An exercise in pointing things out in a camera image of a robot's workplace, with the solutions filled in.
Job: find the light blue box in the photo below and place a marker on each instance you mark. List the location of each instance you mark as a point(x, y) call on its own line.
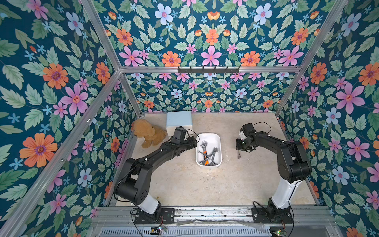
point(177, 119)

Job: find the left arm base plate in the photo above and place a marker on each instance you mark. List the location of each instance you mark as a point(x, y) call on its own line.
point(154, 215)

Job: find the brown teddy bear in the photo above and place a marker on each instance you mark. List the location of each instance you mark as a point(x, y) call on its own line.
point(151, 134)

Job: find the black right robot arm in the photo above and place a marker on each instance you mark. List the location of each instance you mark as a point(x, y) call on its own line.
point(293, 164)

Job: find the aluminium front rail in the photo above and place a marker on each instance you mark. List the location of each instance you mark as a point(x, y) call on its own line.
point(214, 221)

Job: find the black hook rail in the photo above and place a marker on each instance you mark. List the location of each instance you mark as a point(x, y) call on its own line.
point(209, 70)

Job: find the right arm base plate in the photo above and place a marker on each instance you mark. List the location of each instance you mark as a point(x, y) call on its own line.
point(272, 215)

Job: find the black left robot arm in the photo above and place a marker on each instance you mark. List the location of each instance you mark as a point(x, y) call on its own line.
point(134, 186)

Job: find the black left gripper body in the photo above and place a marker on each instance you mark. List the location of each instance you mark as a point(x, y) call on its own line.
point(187, 144)

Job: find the white plastic storage box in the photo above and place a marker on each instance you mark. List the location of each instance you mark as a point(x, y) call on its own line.
point(213, 140)

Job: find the orange handled adjustable wrench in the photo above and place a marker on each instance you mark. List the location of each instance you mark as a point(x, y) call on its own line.
point(204, 151)

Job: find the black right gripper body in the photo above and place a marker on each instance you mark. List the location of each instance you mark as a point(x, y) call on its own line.
point(241, 144)

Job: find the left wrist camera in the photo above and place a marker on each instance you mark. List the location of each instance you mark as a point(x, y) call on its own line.
point(179, 135)

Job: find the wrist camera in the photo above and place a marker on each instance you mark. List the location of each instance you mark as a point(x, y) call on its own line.
point(247, 130)
point(179, 135)

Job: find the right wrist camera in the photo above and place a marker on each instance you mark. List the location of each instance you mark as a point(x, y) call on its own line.
point(247, 130)

